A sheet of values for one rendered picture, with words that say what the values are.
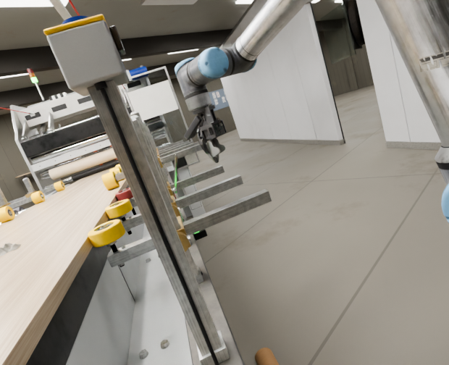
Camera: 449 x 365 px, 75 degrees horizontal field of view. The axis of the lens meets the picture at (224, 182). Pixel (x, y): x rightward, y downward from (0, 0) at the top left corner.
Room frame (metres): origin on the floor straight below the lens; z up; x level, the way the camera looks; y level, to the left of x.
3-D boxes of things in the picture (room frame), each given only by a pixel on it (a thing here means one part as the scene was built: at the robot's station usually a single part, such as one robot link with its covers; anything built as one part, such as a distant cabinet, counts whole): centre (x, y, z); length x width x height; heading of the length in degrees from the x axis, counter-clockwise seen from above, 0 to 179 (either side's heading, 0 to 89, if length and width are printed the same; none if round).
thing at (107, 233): (0.69, 0.31, 0.85); 0.08 x 0.08 x 0.11
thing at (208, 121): (1.12, -0.01, 1.05); 0.09 x 0.08 x 0.12; 50
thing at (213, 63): (1.04, -0.08, 1.22); 0.12 x 0.12 x 0.09; 34
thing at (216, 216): (0.72, 0.11, 0.82); 0.43 x 0.03 x 0.04; 100
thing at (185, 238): (0.70, 0.16, 0.82); 0.13 x 0.06 x 0.05; 10
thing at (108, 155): (3.40, 1.17, 1.04); 1.43 x 0.12 x 0.12; 100
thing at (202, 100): (1.13, -0.01, 1.13); 0.10 x 0.09 x 0.05; 140
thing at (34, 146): (3.68, 1.21, 0.95); 1.65 x 0.70 x 1.90; 100
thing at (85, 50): (0.42, 0.11, 1.18); 0.07 x 0.07 x 0.08; 10
